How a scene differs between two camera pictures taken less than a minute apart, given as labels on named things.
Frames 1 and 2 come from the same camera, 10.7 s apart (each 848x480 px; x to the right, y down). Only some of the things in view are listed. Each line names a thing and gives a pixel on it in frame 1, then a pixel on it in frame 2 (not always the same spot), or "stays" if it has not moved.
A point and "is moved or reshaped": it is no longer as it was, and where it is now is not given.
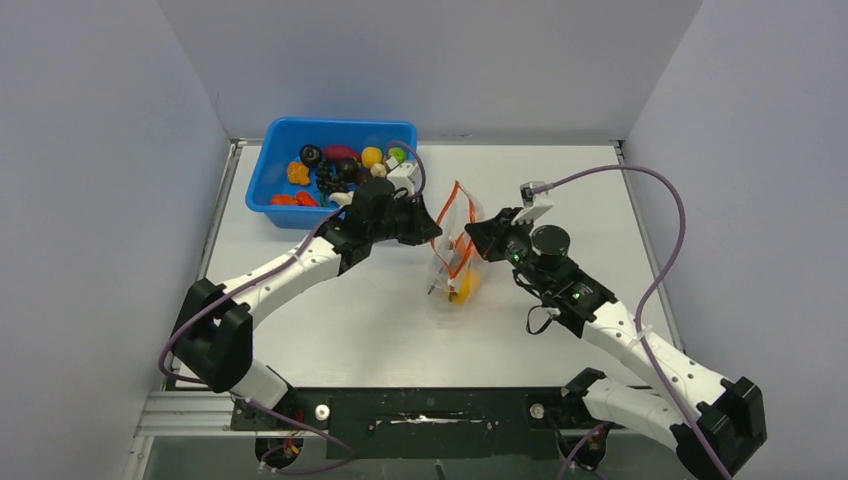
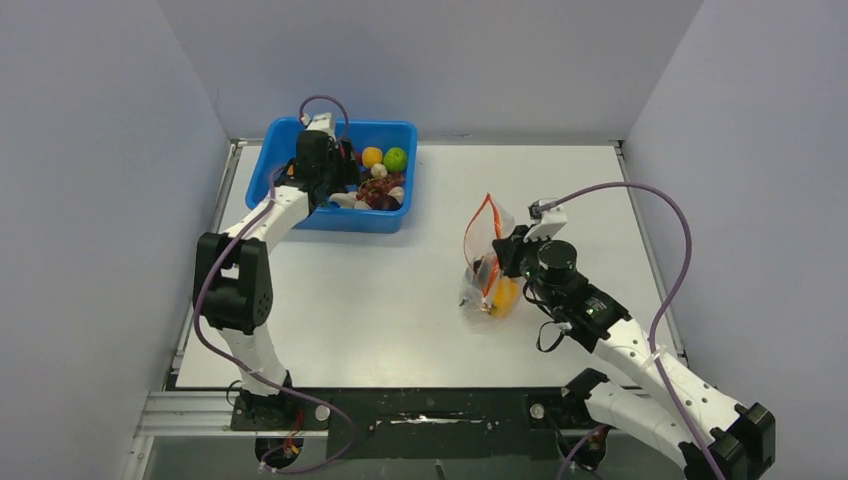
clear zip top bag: x=454 y=257 → x=486 y=291
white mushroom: x=343 y=198 stays
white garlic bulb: x=378 y=170 stays
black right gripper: x=491 y=236 stays
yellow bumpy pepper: x=468 y=287 → x=505 y=297
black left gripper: x=423 y=227 → x=342 y=154
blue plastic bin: x=282 y=146 stays
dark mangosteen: x=348 y=169 is moved or reshaped
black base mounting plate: x=424 y=423 stays
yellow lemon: x=371 y=155 stays
